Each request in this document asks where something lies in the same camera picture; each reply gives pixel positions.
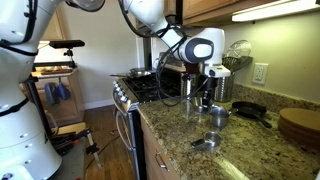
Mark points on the black stereo camera on stand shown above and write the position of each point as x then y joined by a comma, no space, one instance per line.
69,45

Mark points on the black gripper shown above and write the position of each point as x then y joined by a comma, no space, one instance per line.
208,87

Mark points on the black cast iron skillet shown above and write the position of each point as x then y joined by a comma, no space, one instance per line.
251,110

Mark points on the round wooden board stack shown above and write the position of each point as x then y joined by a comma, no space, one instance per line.
301,126

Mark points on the white wall outlet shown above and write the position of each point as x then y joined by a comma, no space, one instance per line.
260,73

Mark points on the perforated metal utensil holder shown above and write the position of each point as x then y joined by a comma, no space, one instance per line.
224,89

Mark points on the large metal pot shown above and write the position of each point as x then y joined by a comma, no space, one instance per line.
220,115

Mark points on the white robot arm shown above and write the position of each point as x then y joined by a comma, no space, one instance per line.
205,47

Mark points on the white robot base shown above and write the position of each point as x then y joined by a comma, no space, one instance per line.
26,151

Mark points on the medium metal measuring cup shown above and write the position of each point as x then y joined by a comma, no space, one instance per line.
201,105

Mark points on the under-cabinet light bar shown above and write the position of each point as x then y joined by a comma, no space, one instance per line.
275,9

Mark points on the small metal measuring cup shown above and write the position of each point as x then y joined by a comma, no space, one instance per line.
210,140

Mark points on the black stove range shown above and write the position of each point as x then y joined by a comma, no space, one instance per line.
127,94

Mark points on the wooden wall cabinets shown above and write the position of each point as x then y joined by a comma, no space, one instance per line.
207,12

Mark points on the blue oven mitts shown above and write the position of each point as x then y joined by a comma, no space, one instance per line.
55,93

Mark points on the lower cabinet drawers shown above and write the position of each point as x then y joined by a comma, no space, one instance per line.
158,166

